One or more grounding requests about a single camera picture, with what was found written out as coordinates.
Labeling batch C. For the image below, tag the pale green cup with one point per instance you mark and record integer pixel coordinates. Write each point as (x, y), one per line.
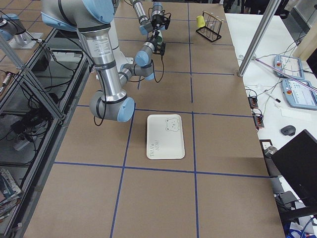
(159, 37)

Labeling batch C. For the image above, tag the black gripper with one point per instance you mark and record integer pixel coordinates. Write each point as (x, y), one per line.
(156, 23)

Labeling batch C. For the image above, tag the black computer mouse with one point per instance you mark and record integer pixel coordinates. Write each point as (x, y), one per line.
(288, 130)

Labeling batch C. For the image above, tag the black wire cup rack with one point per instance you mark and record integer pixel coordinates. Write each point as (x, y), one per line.
(212, 29)

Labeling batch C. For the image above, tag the cream bear tray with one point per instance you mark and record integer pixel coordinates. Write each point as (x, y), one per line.
(165, 140)

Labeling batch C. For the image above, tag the aluminium frame post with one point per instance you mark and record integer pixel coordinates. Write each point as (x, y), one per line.
(260, 31)

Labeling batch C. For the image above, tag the teach pendant tablet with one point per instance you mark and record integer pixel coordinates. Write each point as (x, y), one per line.
(299, 95)
(291, 66)

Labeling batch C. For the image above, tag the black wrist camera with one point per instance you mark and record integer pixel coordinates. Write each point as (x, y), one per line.
(160, 49)
(166, 21)

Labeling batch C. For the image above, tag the black laptop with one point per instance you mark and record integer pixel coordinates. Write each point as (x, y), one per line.
(297, 163)

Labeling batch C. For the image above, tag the upper teach pendant tablet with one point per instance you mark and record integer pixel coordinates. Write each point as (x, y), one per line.
(291, 66)

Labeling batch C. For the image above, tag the wooden rack handle bar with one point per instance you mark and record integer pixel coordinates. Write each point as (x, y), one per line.
(211, 15)

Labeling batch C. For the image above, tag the lower teach pendant tablet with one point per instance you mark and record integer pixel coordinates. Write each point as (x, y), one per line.
(299, 95)

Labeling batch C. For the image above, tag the black marker pen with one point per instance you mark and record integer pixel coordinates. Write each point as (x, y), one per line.
(273, 97)

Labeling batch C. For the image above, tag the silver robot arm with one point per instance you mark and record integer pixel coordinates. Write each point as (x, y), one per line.
(91, 19)
(144, 20)

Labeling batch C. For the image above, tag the metal cup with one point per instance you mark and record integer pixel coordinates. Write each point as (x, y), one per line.
(270, 151)

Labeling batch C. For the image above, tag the yellow cup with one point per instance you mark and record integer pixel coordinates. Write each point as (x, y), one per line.
(200, 22)

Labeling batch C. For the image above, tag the stack of books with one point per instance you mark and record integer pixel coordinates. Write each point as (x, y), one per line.
(10, 193)

